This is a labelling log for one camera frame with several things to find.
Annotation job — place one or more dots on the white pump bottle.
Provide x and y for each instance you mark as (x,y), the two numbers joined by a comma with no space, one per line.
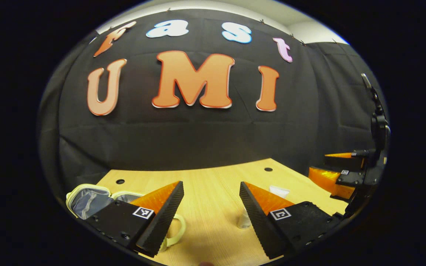
(243,220)

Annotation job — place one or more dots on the black backdrop cloth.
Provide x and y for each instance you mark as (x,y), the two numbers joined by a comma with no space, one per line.
(198,140)

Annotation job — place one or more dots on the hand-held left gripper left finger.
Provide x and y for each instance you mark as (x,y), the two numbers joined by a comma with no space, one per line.
(163,221)

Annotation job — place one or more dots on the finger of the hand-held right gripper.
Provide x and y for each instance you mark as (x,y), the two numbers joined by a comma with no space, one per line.
(350,178)
(342,162)

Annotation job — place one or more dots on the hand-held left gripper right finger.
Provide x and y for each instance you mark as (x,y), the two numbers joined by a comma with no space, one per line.
(259,218)

